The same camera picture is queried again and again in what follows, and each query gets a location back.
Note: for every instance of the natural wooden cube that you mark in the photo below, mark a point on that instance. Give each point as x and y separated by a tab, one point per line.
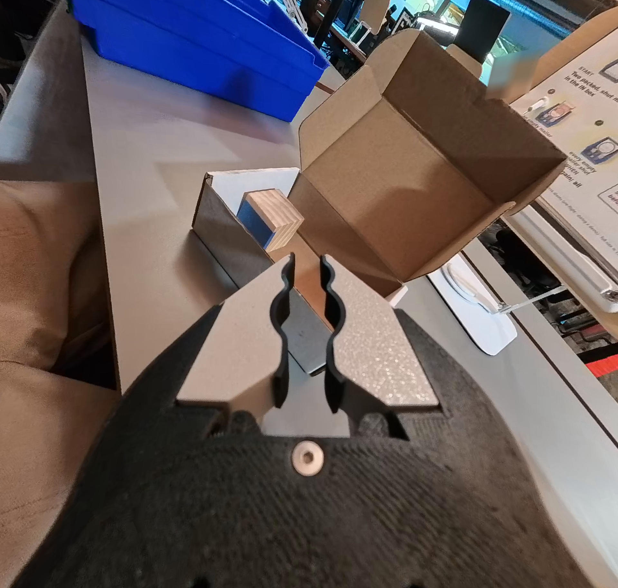
277	214

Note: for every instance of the white cardboard mailer box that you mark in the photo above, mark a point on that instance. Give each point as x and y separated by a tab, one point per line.
386	202

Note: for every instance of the red crate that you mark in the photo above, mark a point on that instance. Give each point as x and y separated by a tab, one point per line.
603	366

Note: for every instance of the instruction sheet on board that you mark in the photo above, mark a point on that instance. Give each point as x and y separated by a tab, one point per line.
574	42

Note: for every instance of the black white fiducial sign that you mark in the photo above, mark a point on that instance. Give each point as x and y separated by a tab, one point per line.
407	21

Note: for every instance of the person's tan trousers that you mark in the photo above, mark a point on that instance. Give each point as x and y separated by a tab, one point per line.
43	308

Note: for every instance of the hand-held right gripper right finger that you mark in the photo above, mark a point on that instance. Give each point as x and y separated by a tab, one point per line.
386	356

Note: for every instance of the black panel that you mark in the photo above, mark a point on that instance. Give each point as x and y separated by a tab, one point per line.
483	23

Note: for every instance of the black metal pole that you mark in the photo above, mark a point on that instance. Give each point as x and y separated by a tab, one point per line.
335	8

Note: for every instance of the blue plastic bin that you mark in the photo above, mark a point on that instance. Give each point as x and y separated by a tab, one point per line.
193	33

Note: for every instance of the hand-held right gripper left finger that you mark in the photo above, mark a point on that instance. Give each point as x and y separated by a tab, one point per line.
231	351

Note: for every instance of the blue wooden cube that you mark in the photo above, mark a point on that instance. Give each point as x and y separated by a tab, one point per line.
253	223

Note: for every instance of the white document stand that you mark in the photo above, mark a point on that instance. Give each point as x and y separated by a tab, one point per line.
483	322

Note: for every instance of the grey desk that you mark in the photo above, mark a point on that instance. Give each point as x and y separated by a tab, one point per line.
154	163

